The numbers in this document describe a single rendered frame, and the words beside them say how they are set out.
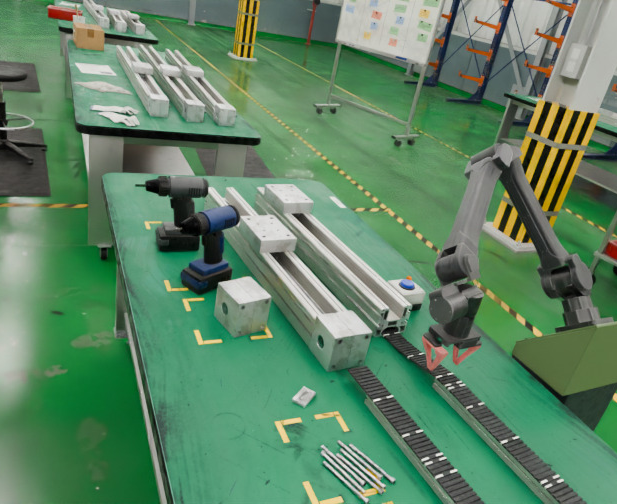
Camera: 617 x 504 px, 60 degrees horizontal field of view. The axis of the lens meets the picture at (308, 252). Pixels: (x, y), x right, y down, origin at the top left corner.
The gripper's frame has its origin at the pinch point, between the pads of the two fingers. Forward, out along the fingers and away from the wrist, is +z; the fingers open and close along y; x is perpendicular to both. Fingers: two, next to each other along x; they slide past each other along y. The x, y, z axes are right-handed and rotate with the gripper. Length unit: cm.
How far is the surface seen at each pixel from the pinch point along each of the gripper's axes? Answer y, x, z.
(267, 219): 16, -64, -7
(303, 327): 23.8, -23.5, 2.5
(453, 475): 18.3, 24.4, 2.3
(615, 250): -279, -114, 51
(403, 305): -2.5, -19.7, -2.6
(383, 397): 18.9, 3.4, 2.3
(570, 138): -281, -180, -7
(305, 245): 4, -60, 0
